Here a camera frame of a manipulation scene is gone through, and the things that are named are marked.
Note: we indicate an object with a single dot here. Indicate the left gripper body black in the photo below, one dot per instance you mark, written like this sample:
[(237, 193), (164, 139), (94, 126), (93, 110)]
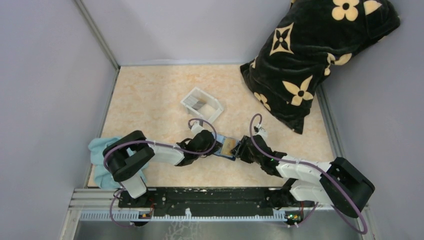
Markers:
[(211, 152)]

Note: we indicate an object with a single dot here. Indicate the gold credit card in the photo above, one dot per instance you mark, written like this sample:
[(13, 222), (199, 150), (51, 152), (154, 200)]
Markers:
[(228, 145)]

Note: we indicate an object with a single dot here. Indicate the grey card stack in box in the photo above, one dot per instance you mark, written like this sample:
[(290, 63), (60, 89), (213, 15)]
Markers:
[(194, 102)]

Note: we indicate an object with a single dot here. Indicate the aluminium side rail right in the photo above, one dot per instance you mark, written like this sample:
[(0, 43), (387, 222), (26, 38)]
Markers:
[(330, 124)]

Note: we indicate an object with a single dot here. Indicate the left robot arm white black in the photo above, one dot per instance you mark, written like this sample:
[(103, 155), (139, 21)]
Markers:
[(126, 157)]

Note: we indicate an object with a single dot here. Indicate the white plastic card box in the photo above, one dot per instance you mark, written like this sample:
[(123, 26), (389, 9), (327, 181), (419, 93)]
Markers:
[(210, 111)]

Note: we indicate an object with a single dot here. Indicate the navy blue card holder wallet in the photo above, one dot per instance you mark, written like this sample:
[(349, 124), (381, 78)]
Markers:
[(218, 146)]

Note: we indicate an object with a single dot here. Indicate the light blue cloth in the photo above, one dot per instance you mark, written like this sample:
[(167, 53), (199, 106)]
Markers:
[(99, 176)]

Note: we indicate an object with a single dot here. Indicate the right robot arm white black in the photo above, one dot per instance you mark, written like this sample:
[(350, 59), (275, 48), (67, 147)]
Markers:
[(337, 183)]

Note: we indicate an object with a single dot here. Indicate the aluminium front rail frame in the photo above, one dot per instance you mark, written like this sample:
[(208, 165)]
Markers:
[(97, 204)]

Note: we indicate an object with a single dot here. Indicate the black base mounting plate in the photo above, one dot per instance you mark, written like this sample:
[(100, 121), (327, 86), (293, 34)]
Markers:
[(213, 202)]

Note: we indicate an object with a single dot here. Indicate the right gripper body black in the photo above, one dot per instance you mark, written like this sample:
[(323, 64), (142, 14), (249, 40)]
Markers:
[(244, 153)]

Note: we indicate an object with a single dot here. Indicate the aluminium corner post left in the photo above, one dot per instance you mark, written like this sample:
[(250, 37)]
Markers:
[(95, 30)]

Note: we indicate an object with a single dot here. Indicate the black floral patterned pillow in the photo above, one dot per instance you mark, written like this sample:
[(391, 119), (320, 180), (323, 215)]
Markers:
[(312, 37)]

